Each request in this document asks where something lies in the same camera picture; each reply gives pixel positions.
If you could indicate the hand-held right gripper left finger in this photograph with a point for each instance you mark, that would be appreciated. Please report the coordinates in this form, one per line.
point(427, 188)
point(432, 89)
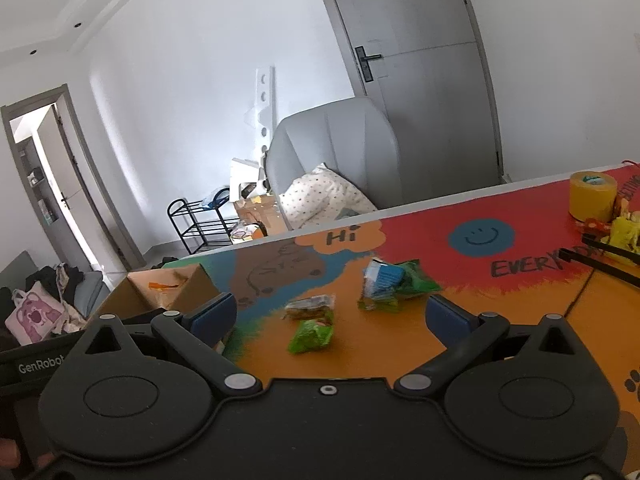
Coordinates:
point(215, 317)

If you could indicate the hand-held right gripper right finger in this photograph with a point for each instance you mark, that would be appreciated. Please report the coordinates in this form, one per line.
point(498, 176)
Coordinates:
point(445, 320)

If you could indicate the cardboard box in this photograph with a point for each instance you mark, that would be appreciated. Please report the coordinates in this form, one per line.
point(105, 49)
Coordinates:
point(195, 285)

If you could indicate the orange snack packet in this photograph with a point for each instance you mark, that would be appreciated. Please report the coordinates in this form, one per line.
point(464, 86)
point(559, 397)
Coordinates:
point(165, 286)

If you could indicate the green snack packet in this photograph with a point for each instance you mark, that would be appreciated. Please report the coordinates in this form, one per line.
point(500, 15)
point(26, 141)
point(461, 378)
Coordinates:
point(310, 336)
point(417, 285)

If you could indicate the person's left hand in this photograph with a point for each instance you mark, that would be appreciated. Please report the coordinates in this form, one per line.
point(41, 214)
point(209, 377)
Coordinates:
point(10, 452)

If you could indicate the pink printed tote bag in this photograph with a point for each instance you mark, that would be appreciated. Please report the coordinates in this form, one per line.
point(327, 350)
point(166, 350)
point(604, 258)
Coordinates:
point(32, 317)

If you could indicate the blue snack packet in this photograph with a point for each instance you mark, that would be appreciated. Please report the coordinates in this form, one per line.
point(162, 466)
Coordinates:
point(382, 277)

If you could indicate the brown nut bar packet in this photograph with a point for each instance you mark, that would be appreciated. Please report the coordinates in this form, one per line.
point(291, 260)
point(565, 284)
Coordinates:
point(310, 306)

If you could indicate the dark clothes pile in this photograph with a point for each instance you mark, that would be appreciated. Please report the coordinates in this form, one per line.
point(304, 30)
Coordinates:
point(75, 280)

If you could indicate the grey sofa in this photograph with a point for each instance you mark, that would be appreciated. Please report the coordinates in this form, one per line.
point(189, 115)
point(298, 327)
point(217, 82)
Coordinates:
point(92, 287)

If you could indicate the colourful printed table mat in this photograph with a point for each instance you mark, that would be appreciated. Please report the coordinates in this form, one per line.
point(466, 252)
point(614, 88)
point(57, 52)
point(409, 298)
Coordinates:
point(425, 220)

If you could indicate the brown cardboard carton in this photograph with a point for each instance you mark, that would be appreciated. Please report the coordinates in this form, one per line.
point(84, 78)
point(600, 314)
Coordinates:
point(265, 215)

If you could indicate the black metal rack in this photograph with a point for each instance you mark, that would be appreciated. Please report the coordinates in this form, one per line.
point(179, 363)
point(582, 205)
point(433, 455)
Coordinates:
point(172, 207)

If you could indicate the blue bag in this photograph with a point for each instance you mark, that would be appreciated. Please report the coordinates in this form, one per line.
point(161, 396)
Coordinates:
point(216, 199)

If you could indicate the black folded tripod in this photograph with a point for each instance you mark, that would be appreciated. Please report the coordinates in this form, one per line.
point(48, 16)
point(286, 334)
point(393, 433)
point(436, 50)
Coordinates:
point(575, 256)

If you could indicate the dotted white pillow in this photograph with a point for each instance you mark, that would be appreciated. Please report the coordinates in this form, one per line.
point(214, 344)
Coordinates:
point(320, 192)

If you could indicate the yellow tape roll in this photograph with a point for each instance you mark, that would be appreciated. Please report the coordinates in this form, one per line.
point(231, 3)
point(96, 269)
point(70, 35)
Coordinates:
point(590, 200)

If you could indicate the grey interior door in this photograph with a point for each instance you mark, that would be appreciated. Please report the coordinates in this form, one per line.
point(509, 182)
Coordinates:
point(75, 175)

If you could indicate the yellow clip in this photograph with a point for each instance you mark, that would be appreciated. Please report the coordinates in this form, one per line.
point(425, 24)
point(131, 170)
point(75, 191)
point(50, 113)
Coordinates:
point(625, 232)

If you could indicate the grey armchair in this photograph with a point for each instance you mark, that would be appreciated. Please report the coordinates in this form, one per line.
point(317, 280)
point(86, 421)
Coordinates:
point(340, 135)

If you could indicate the white board with holes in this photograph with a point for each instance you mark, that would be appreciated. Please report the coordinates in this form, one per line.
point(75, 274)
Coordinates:
point(263, 110)

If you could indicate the wall shelf unit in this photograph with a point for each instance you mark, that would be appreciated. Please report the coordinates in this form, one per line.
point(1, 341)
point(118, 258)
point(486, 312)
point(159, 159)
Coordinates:
point(37, 175)

